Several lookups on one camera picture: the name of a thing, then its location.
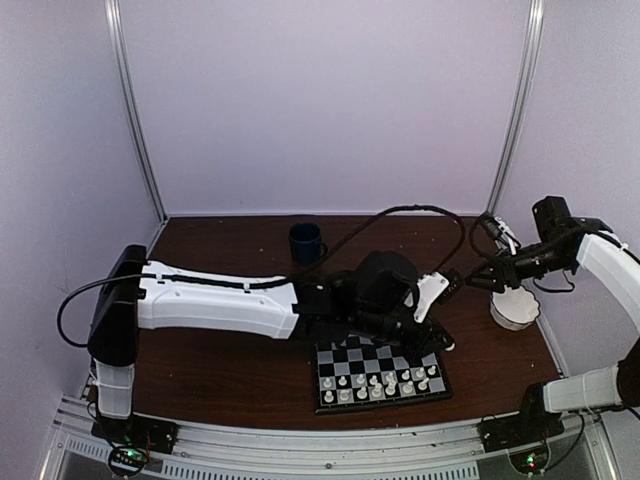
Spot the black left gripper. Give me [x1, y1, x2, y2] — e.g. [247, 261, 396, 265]
[354, 305, 454, 365]

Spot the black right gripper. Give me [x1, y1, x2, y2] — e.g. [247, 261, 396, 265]
[465, 239, 573, 293]

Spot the white chess king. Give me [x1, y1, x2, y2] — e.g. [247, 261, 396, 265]
[385, 372, 397, 397]

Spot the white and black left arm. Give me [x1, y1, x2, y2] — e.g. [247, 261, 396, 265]
[87, 245, 468, 444]

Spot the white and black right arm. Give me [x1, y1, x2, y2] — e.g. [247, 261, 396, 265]
[479, 196, 639, 442]

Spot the white scalloped bowl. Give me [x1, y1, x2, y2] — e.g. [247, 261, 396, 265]
[490, 287, 540, 331]

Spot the black and white chessboard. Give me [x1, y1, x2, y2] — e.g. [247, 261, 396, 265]
[312, 336, 453, 415]

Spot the dark blue mug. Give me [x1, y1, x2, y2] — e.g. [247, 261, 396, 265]
[288, 223, 328, 265]

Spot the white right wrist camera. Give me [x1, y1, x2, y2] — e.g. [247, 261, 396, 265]
[480, 212, 521, 255]

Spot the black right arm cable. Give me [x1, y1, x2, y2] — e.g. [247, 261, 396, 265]
[468, 212, 576, 294]

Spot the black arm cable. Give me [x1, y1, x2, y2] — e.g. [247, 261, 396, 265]
[468, 212, 576, 294]
[57, 203, 466, 349]

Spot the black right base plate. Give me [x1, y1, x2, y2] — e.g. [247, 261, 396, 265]
[478, 414, 564, 453]

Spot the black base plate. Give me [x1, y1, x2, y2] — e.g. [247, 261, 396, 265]
[91, 414, 178, 454]
[478, 414, 564, 453]

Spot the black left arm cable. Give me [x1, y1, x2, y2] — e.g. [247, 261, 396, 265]
[57, 203, 466, 349]

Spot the right aluminium frame post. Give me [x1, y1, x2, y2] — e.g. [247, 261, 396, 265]
[486, 0, 545, 213]

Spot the aluminium frame post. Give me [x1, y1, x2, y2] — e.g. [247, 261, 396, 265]
[486, 0, 545, 213]
[104, 0, 168, 223]

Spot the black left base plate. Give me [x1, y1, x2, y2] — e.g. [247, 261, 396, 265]
[91, 414, 178, 454]

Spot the aluminium front rail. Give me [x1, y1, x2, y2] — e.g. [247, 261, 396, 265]
[35, 396, 621, 479]

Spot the left aluminium frame post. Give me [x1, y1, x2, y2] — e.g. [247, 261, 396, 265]
[104, 0, 168, 223]

